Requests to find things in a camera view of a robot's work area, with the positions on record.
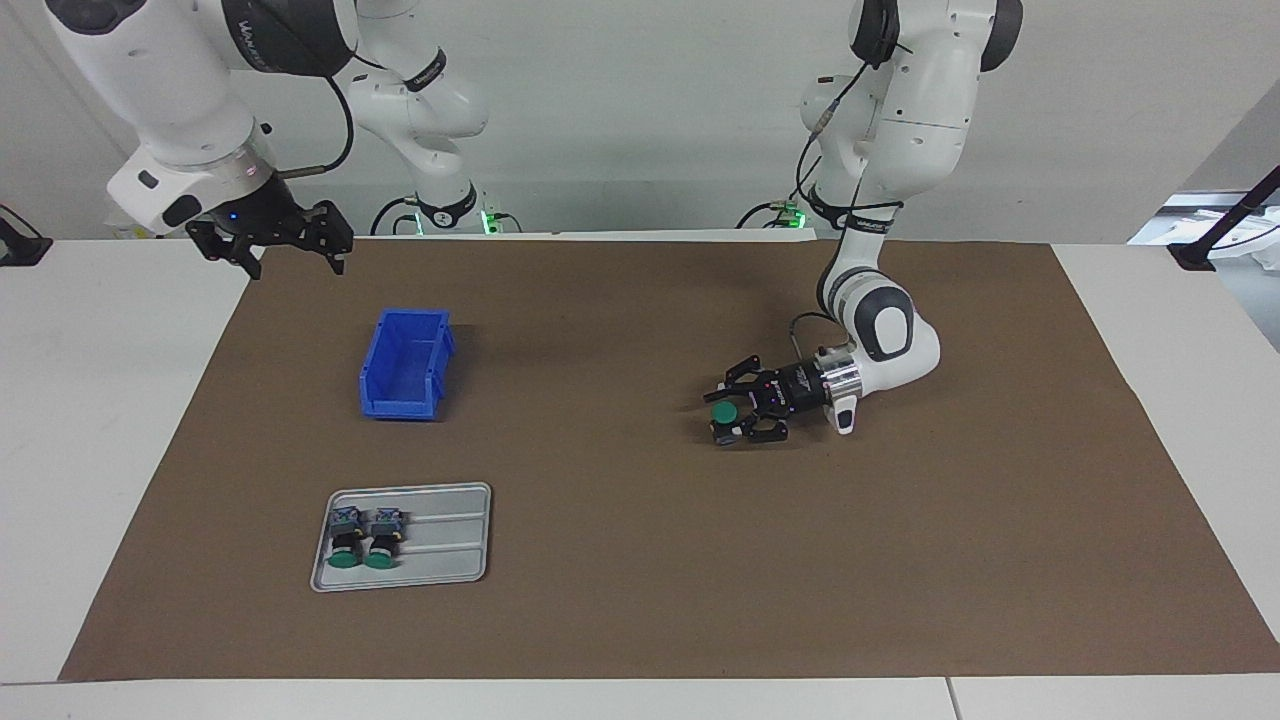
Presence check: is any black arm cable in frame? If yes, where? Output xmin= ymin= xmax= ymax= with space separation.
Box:
xmin=790 ymin=60 xmax=873 ymax=353
xmin=275 ymin=75 xmax=356 ymax=181

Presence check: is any brown paper mat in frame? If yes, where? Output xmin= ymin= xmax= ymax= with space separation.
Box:
xmin=58 ymin=238 xmax=1280 ymax=683

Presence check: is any black base cable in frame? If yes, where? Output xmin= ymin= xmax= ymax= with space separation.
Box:
xmin=370 ymin=195 xmax=421 ymax=237
xmin=737 ymin=198 xmax=806 ymax=229

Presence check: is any blue plastic bin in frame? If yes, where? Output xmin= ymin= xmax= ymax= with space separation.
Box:
xmin=359 ymin=309 xmax=456 ymax=421

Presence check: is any grey metal tray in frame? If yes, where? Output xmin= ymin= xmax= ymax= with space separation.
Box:
xmin=310 ymin=482 xmax=493 ymax=593

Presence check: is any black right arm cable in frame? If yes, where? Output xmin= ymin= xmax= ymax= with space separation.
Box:
xmin=275 ymin=75 xmax=356 ymax=181

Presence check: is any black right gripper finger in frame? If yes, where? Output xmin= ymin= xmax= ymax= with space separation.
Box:
xmin=187 ymin=220 xmax=263 ymax=281
xmin=300 ymin=200 xmax=354 ymax=276

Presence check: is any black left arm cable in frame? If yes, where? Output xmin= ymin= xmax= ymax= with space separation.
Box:
xmin=790 ymin=60 xmax=873 ymax=353

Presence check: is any black camera stand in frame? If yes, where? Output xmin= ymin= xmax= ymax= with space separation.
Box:
xmin=1168 ymin=165 xmax=1280 ymax=273

